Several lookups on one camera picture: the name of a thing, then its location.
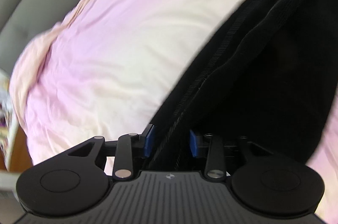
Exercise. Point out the pink floral duvet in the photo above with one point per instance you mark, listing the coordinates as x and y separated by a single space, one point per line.
104 72

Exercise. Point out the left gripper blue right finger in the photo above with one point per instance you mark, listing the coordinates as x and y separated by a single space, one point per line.
209 150

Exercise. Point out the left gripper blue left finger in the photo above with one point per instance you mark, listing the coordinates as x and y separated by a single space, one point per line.
132 152

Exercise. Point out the left wooden bedside table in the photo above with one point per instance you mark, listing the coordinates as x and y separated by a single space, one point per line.
14 153

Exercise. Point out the black pants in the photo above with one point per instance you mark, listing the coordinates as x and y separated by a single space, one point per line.
269 73

